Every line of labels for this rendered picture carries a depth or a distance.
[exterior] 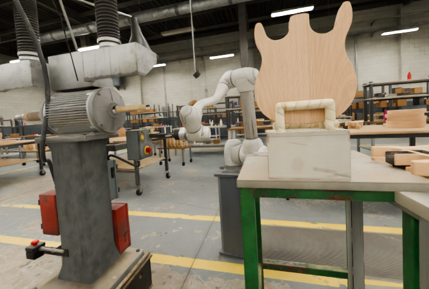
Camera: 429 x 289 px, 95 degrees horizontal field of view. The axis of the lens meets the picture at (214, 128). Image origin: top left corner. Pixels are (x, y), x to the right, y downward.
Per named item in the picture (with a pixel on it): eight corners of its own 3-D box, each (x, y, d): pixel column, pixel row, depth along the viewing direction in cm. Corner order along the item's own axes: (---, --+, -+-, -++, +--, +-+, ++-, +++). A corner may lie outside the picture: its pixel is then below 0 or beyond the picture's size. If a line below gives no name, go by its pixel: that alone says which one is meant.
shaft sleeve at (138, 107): (116, 112, 108) (115, 106, 108) (120, 112, 111) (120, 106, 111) (145, 110, 104) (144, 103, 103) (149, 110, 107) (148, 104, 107)
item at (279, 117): (276, 132, 73) (275, 106, 72) (276, 131, 76) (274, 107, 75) (285, 132, 72) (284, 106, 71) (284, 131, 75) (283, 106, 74)
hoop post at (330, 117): (327, 130, 68) (325, 103, 68) (323, 129, 71) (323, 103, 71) (337, 129, 67) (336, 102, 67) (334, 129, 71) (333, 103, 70)
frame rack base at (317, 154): (268, 178, 73) (266, 133, 72) (267, 168, 88) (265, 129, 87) (352, 180, 66) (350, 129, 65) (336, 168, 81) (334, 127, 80)
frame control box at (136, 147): (105, 171, 131) (101, 132, 130) (126, 163, 152) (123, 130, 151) (136, 171, 125) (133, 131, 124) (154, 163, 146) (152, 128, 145)
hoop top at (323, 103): (275, 111, 72) (274, 102, 72) (274, 111, 75) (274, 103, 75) (336, 107, 67) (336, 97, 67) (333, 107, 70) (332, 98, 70)
